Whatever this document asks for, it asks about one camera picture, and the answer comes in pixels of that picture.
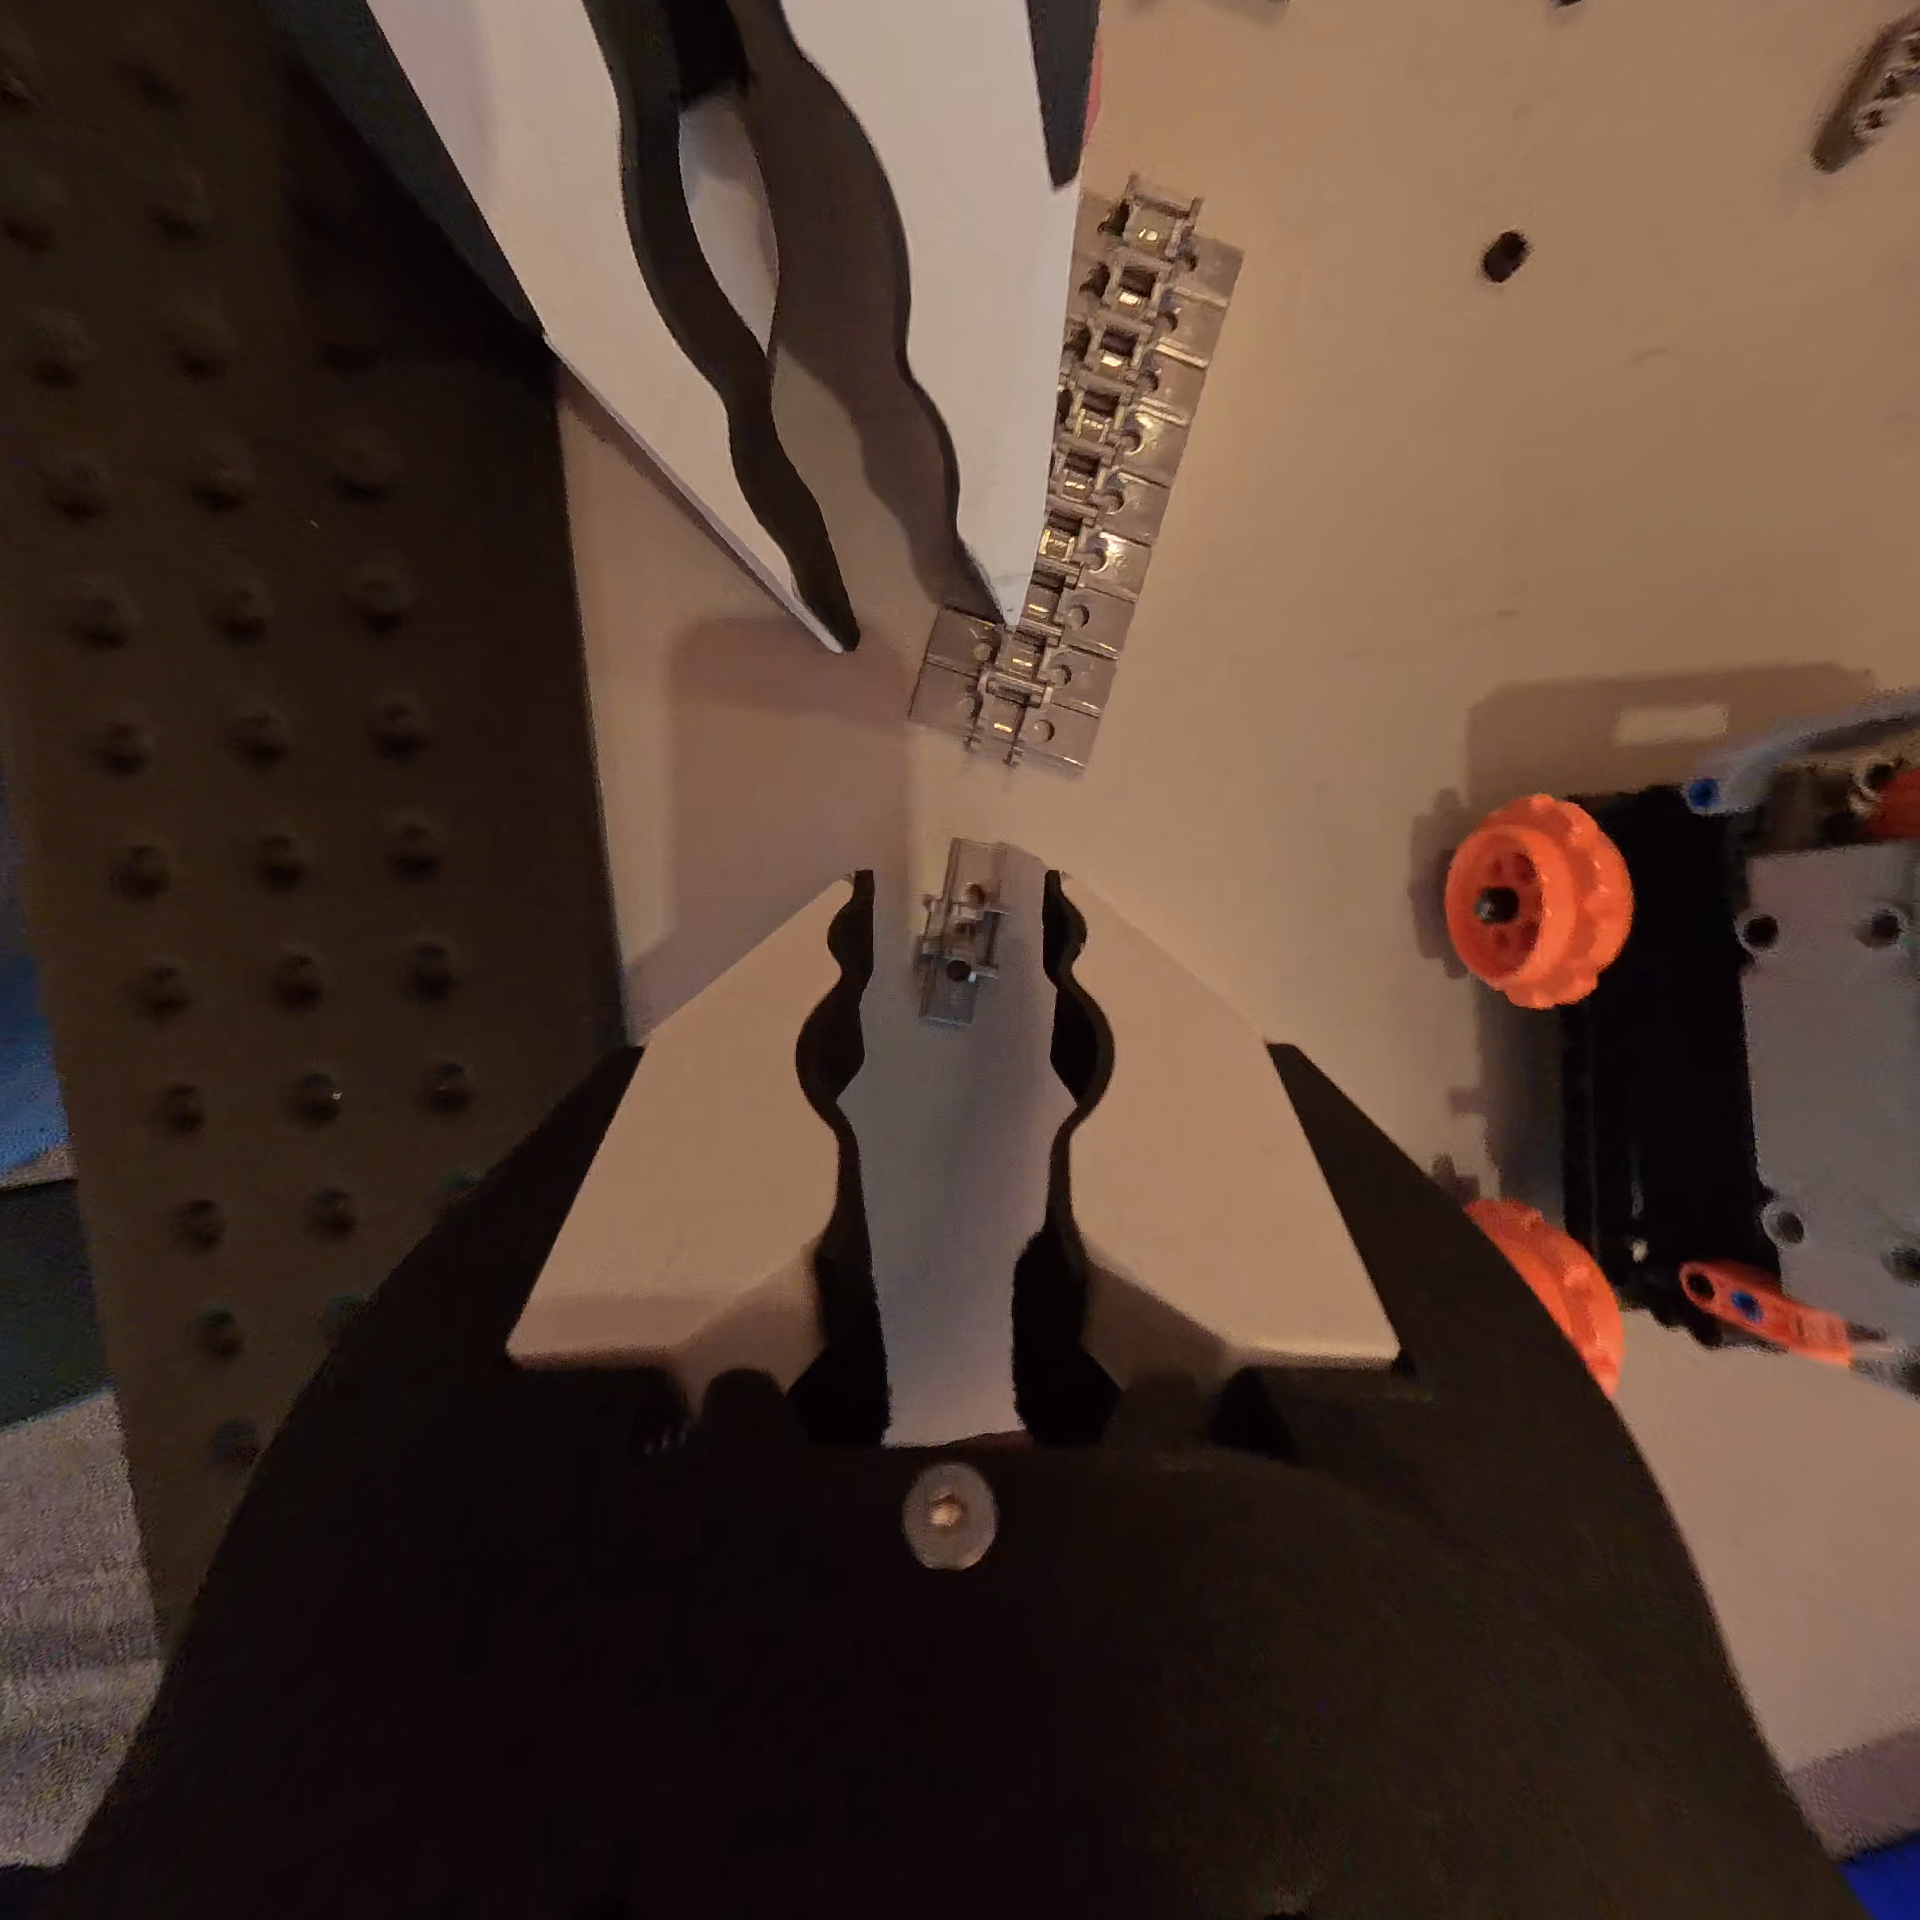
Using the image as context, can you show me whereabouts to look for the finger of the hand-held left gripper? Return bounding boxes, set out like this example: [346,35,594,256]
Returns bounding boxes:
[738,0,1087,626]
[368,0,863,656]

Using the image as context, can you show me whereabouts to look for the dark green cloth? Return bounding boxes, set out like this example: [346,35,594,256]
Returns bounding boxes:
[0,1183,106,1427]

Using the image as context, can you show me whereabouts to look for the black dimpled foam pad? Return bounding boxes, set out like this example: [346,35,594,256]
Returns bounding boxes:
[0,0,623,1623]

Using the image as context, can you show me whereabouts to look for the grey clip plate assembly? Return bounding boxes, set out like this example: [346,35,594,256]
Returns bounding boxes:
[908,175,1244,774]

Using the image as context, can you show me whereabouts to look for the grey angled holed beam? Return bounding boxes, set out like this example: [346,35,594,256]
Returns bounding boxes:
[1812,29,1920,168]

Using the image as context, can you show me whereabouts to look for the grey clip plate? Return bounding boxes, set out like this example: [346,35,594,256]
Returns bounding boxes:
[913,837,1007,1028]

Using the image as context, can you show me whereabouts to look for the person's leg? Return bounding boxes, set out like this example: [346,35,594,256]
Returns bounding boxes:
[0,839,68,1173]

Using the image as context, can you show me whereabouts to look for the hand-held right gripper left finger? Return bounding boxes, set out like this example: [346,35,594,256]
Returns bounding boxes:
[509,871,888,1450]

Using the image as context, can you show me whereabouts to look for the black toy car orange wheels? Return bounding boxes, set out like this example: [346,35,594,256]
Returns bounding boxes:
[1441,696,1920,1403]

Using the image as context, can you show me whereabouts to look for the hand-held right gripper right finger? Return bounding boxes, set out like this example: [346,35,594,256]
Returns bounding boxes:
[1017,871,1402,1450]

